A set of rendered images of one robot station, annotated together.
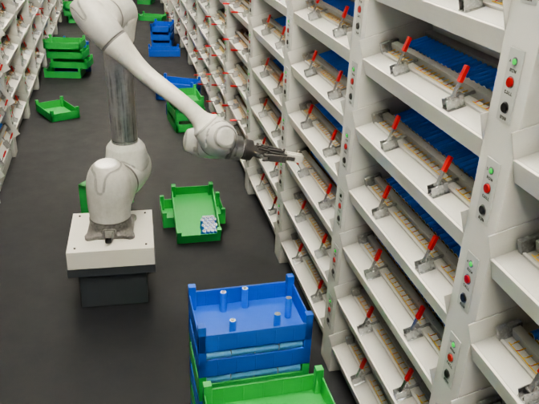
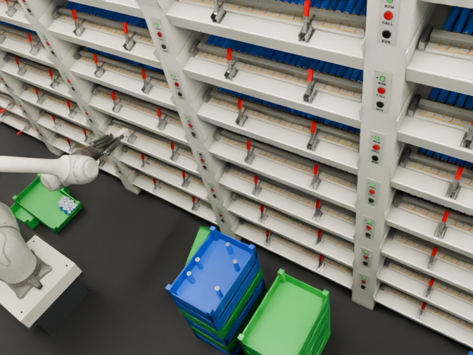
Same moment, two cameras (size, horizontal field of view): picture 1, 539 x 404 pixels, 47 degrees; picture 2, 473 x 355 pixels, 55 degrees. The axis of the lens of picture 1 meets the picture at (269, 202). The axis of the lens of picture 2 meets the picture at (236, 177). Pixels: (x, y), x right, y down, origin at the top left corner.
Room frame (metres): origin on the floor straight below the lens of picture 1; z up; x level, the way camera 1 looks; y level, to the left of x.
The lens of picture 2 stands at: (0.53, 0.33, 1.91)
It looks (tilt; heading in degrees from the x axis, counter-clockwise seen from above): 49 degrees down; 329
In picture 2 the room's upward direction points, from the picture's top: 15 degrees counter-clockwise
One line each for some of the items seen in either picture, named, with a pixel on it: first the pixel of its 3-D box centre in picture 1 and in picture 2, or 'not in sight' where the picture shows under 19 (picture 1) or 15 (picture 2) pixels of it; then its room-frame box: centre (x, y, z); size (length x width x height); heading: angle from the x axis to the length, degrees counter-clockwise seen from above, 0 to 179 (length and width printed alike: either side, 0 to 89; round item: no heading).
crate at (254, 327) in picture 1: (248, 311); (212, 271); (1.37, 0.04, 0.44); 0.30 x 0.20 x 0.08; 105
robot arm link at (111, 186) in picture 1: (109, 187); (5, 253); (2.09, 0.60, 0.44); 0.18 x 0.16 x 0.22; 172
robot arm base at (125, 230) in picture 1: (110, 224); (25, 272); (2.06, 0.60, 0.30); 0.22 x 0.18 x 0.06; 10
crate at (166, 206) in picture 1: (192, 208); (38, 199); (2.72, 0.38, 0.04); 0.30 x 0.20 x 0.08; 104
